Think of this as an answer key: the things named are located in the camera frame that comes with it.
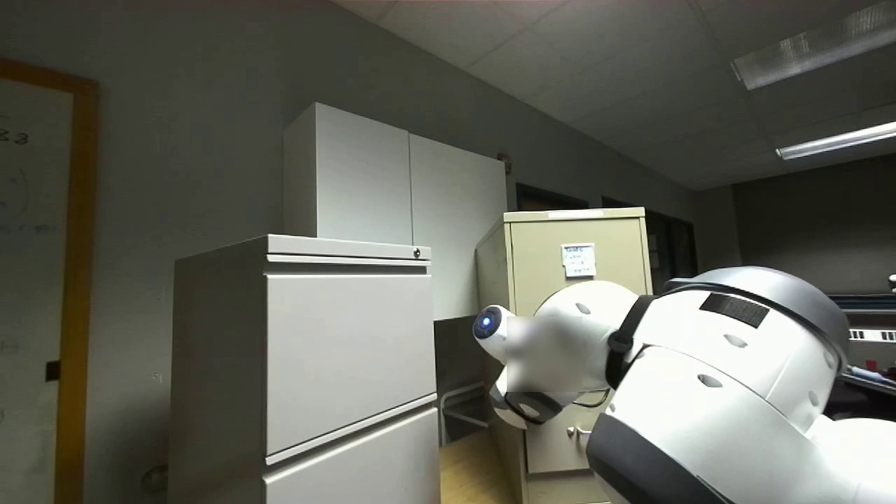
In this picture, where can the beige labelled cabinet drawer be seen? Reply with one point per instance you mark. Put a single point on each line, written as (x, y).
(537, 276)

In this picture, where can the narrow ceiling light strip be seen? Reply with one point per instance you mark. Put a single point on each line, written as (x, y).
(837, 142)

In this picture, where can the large ceiling light panel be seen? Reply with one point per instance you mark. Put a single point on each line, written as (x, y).
(821, 45)

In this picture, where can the beige metal filing cabinet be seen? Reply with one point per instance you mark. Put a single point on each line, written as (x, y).
(543, 254)

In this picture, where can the grey metal filing cabinet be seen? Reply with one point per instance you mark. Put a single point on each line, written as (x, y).
(337, 355)

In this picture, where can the white paper label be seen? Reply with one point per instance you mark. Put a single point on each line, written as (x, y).
(578, 258)

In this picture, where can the wood-framed whiteboard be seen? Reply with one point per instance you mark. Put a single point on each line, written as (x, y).
(39, 281)

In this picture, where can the dark shelf unit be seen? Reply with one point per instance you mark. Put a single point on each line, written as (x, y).
(873, 332)

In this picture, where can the tall white cabinet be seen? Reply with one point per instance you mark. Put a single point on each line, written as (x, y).
(375, 177)

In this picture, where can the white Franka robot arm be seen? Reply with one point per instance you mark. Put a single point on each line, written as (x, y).
(729, 393)

